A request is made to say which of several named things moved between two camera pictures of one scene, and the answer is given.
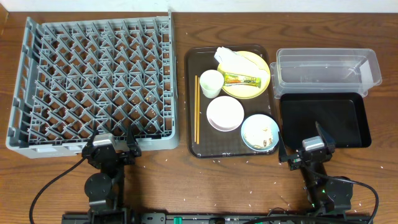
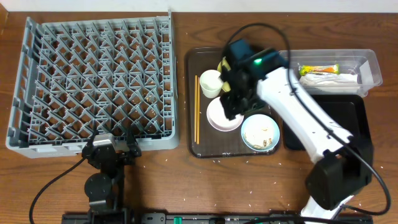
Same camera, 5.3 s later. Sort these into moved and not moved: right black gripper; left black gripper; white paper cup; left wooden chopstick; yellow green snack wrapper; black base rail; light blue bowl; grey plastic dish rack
Moved: yellow green snack wrapper; right black gripper
Not moved: white paper cup; grey plastic dish rack; left black gripper; light blue bowl; black base rail; left wooden chopstick
